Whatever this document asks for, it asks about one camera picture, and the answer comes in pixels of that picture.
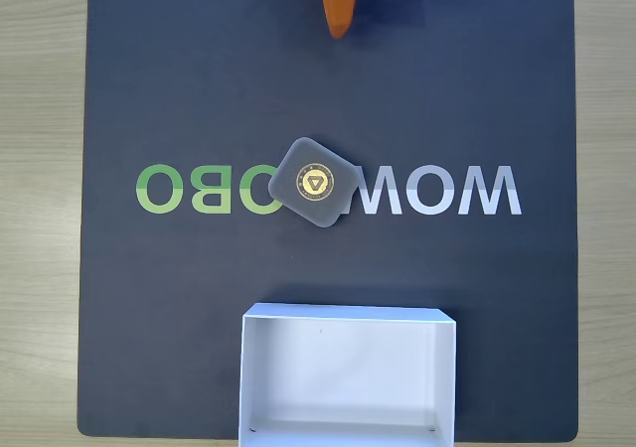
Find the dark mat with WOWROBO print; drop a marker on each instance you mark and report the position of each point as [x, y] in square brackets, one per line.
[199, 69]

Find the grey USB case gold emblem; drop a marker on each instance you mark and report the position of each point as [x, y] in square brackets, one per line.
[293, 189]

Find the white cardboard box bin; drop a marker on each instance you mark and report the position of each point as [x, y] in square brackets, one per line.
[278, 367]

